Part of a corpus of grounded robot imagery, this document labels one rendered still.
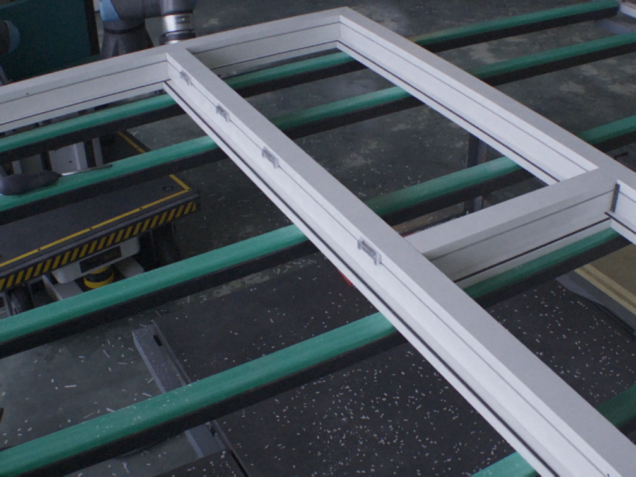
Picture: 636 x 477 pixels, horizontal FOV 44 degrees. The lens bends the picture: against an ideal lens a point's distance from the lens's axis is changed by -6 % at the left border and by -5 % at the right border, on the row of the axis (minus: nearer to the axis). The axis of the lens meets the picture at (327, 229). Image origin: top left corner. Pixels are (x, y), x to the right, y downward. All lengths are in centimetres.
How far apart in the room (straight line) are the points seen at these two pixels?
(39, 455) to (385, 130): 264
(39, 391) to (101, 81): 97
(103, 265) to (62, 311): 122
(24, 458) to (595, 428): 62
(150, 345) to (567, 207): 78
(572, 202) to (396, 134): 218
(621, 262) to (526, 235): 47
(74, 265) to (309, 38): 93
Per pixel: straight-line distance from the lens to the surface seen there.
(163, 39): 198
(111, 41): 227
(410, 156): 321
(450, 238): 110
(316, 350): 103
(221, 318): 151
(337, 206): 116
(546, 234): 123
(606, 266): 161
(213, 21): 469
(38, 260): 224
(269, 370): 100
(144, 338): 154
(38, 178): 142
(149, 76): 174
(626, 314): 157
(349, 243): 115
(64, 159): 256
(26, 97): 168
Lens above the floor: 156
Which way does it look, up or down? 34 degrees down
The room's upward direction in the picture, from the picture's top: 1 degrees counter-clockwise
